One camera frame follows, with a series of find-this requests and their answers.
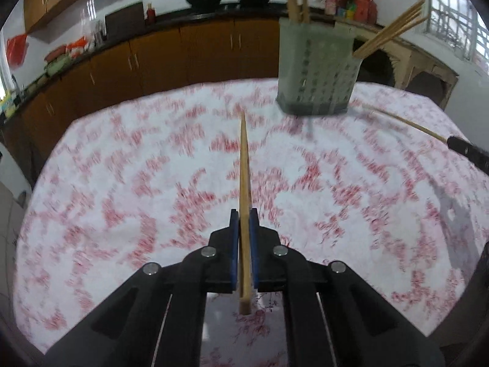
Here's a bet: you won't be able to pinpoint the small red bottle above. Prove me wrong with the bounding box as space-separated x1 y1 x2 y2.
146 2 156 24

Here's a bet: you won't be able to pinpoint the red bottles and bag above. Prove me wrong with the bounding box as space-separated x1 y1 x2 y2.
325 0 378 24

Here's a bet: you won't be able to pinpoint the green perforated utensil holder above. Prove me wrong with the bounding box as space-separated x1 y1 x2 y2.
277 18 361 117

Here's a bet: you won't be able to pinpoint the yellow detergent bottle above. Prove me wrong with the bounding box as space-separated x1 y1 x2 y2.
1 90 17 118

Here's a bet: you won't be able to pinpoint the cream carved side table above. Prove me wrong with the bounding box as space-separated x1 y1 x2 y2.
357 37 458 109

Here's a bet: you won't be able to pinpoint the stacked bowls on counter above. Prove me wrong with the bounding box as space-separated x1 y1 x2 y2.
44 36 90 77

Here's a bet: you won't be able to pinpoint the wooden lower cabinets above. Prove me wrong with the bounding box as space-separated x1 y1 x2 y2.
1 19 279 185

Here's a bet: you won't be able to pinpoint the dark cutting board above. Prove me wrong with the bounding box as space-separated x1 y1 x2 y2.
105 2 145 41

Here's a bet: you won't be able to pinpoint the red hanging plastic bag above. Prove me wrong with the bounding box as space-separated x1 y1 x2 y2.
6 33 28 70

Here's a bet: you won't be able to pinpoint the floral pink tablecloth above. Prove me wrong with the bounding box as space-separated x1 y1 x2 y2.
13 80 488 366

